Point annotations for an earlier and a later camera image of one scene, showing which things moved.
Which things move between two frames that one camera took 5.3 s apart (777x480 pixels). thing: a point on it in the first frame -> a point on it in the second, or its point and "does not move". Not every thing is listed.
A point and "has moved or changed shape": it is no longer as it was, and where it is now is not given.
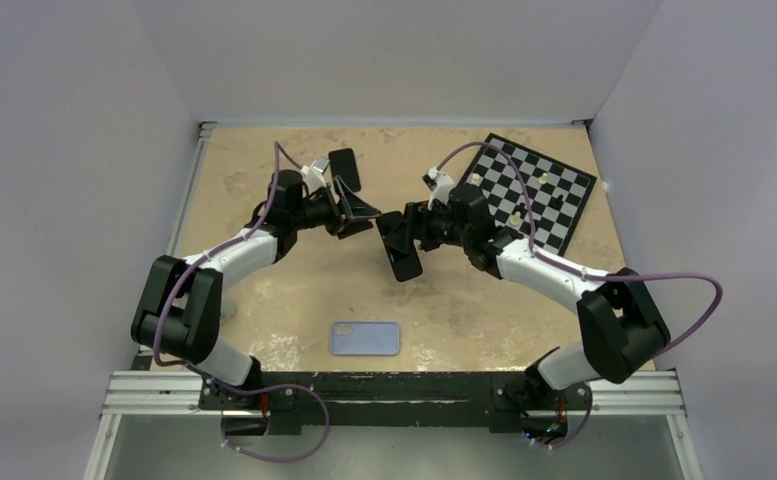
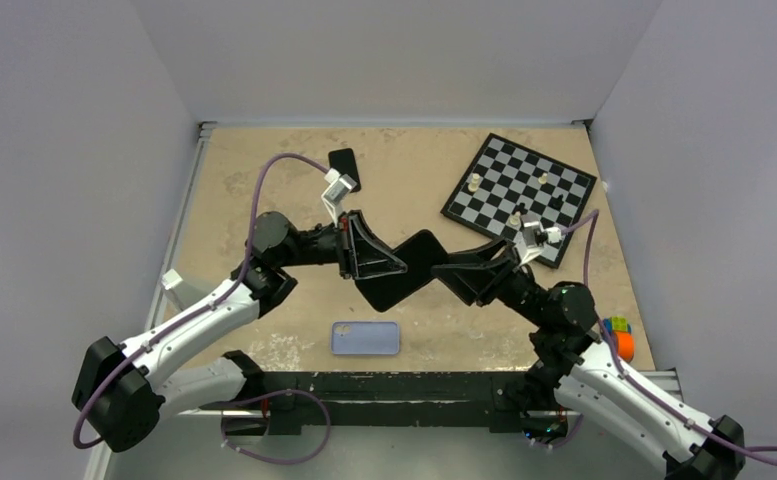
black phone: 406,266 has moved or changed shape
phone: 365,338 does not move
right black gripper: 416,222 -> 474,276
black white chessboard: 557,191 does not move
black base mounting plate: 400,401 does not move
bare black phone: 344,165 does not move
